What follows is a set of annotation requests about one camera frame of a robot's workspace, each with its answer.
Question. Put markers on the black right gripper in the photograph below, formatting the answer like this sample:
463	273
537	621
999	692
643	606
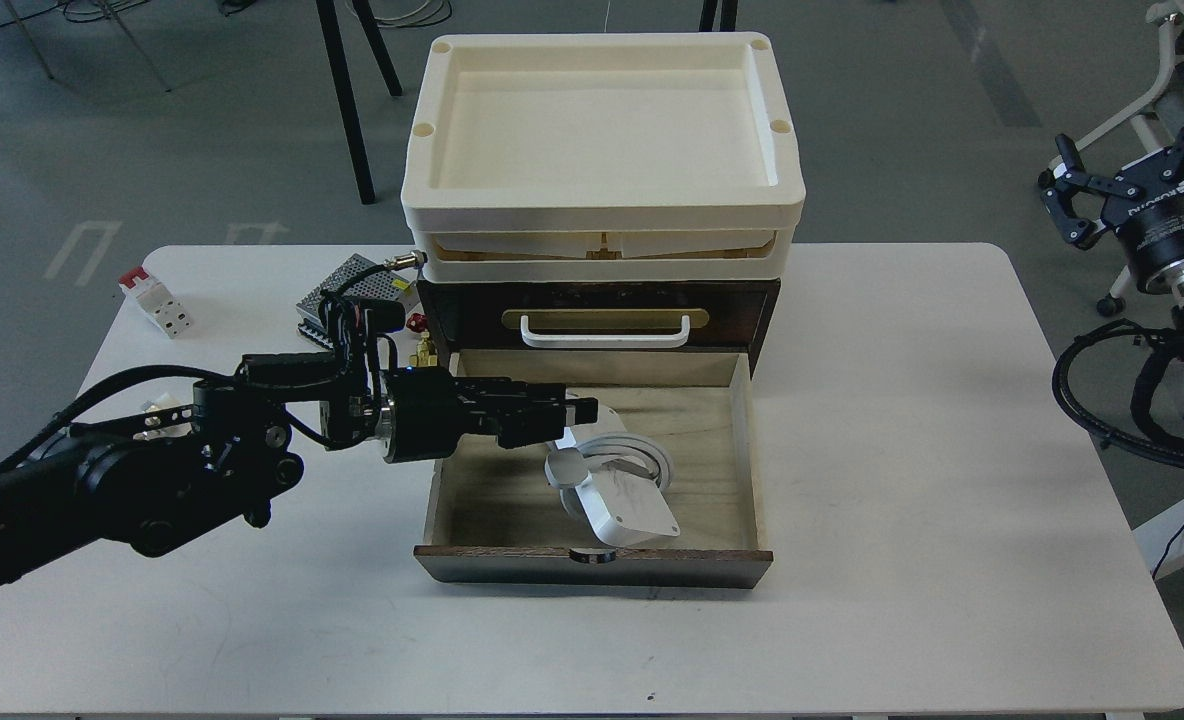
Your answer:
1152	238

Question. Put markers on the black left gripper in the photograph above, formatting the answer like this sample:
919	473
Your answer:
428	411

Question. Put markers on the white charger with cable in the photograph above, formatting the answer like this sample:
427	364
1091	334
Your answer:
614	479

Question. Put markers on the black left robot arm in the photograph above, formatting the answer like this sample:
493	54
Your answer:
160	455

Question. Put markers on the dark wooden cabinet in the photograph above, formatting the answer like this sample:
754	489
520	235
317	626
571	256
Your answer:
476	328

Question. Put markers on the open wooden drawer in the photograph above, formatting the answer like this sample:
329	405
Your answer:
493	517

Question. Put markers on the white office chair base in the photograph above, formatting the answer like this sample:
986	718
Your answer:
1157	117

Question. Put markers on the metal mesh power supply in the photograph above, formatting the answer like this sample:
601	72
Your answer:
361	278

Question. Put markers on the cream plastic stacked tray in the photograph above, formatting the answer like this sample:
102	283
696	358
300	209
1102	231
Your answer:
599	158

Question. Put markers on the metal fitting white caps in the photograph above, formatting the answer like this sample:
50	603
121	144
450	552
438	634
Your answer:
166	417

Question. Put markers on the black table leg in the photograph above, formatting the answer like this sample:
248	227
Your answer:
331	33

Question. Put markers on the white drawer handle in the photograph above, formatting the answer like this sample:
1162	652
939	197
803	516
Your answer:
567	341

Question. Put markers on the brass valve red handle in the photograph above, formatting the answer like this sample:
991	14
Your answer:
424	353

